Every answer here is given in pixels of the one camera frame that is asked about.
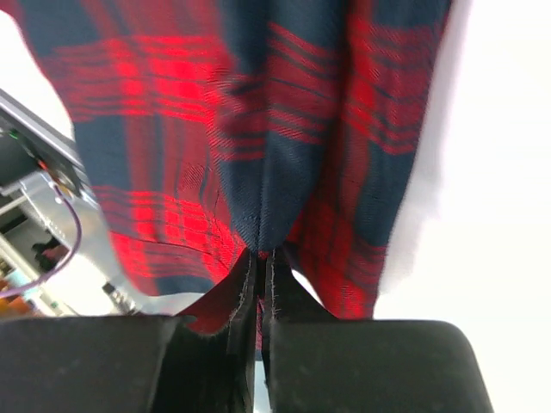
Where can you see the red black plaid skirt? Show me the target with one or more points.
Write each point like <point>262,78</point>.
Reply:
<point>207,128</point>

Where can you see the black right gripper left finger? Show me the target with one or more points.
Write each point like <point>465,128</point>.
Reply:
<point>201,360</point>

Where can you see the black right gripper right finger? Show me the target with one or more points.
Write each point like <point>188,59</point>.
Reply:
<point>315,362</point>

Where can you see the aluminium table rail frame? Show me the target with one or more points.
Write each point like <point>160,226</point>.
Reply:
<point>55,251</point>

